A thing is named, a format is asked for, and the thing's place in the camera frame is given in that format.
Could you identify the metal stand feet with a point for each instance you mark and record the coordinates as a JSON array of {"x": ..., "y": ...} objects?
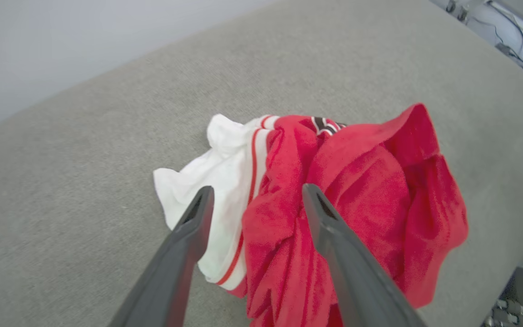
[{"x": 462, "y": 11}]

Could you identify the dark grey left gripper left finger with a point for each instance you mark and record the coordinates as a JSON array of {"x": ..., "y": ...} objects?
[{"x": 184, "y": 254}]

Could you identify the red and white jersey garment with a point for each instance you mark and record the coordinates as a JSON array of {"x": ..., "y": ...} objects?
[{"x": 370, "y": 181}]

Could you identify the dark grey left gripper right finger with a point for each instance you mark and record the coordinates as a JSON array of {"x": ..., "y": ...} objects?
[{"x": 352, "y": 272}]

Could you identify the grey fabric sofa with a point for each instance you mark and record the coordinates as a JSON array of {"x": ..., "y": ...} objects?
[{"x": 107, "y": 159}]

